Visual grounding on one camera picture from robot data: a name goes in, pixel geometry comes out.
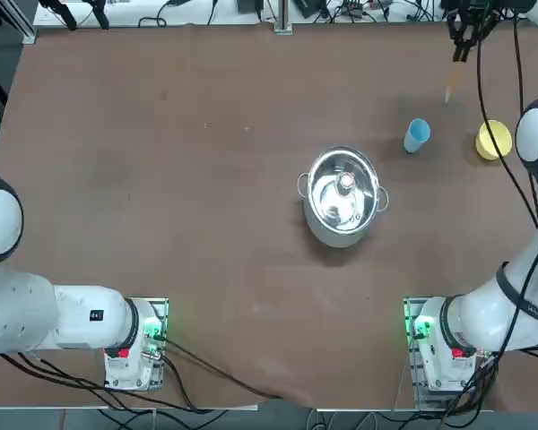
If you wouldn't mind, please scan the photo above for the orange cup brush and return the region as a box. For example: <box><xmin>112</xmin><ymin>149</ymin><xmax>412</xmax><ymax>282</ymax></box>
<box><xmin>443</xmin><ymin>57</ymin><xmax>462</xmax><ymax>105</ymax></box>

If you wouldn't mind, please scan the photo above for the blue plastic cup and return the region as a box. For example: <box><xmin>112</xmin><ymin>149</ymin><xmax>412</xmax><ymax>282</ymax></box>
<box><xmin>403</xmin><ymin>117</ymin><xmax>432</xmax><ymax>155</ymax></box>

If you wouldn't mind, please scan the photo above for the large black power brick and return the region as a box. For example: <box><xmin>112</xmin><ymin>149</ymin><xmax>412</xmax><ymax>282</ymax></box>
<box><xmin>294</xmin><ymin>0</ymin><xmax>329</xmax><ymax>20</ymax></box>

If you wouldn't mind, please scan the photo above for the glass pot lid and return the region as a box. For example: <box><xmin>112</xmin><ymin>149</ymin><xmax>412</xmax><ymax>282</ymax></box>
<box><xmin>308</xmin><ymin>145</ymin><xmax>382</xmax><ymax>234</ymax></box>

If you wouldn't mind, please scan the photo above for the steel electric cooking pot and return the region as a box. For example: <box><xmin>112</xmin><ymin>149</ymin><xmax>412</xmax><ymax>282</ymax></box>
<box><xmin>297</xmin><ymin>145</ymin><xmax>390</xmax><ymax>249</ymax></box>

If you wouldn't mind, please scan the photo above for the black stand leg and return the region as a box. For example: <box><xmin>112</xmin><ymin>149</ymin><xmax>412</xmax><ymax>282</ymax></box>
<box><xmin>38</xmin><ymin>0</ymin><xmax>79</xmax><ymax>31</ymax></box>
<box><xmin>87</xmin><ymin>0</ymin><xmax>110</xmax><ymax>29</ymax></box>

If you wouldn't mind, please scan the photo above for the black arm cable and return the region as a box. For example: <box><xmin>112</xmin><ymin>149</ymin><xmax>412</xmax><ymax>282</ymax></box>
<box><xmin>473</xmin><ymin>13</ymin><xmax>538</xmax><ymax>228</ymax></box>

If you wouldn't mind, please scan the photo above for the aluminium frame post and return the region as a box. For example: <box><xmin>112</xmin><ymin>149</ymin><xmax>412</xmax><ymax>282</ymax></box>
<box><xmin>273</xmin><ymin>0</ymin><xmax>293</xmax><ymax>36</ymax></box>

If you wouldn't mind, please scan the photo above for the black base cable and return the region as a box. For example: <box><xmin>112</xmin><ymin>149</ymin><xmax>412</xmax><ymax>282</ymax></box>
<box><xmin>159</xmin><ymin>338</ymin><xmax>284</xmax><ymax>400</ymax></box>

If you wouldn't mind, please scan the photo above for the aluminium frame profile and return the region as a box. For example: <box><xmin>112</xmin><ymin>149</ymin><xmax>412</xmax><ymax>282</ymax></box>
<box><xmin>0</xmin><ymin>0</ymin><xmax>38</xmax><ymax>45</ymax></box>

